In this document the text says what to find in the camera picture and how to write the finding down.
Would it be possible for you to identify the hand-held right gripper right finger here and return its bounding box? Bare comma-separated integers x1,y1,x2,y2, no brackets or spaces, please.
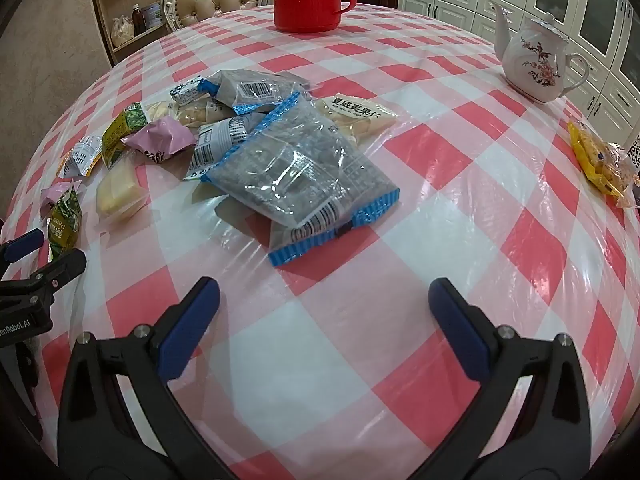
427,277,596,480

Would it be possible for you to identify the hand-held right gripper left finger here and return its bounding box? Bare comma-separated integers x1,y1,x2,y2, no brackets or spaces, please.
57,276,236,480

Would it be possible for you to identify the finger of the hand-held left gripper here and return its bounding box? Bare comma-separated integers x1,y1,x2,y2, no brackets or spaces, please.
0,250,87,317
0,228,46,266

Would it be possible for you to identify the small pink packet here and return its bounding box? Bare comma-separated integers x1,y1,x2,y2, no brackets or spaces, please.
41,180,83,208

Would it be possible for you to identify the pink white checkered tablecloth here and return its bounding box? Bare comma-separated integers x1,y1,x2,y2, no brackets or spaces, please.
0,2,640,480

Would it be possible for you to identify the clear packet with pale block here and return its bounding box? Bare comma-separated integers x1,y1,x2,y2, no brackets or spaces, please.
95,162,148,233

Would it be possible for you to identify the small white orange packet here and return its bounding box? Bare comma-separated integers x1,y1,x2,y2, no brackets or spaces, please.
59,136,103,179

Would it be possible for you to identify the pink snack packet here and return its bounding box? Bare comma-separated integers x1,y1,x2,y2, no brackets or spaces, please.
121,115,197,163

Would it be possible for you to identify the large clear blue-edged packet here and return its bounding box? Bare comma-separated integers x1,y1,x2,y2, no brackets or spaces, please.
200,91,402,267

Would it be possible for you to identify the small blue white candy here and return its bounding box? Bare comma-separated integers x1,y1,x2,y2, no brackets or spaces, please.
169,77,221,106

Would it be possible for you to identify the pale food bag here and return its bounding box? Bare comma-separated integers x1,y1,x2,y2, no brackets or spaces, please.
110,16,135,47

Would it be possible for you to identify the grey barcode packet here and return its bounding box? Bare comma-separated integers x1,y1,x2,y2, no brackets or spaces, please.
207,69,311,118

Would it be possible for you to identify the wooden corner shelf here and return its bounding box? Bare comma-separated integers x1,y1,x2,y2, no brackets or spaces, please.
87,0,168,66

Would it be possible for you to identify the white floral teapot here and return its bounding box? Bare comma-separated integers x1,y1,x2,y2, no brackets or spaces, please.
492,2,591,105

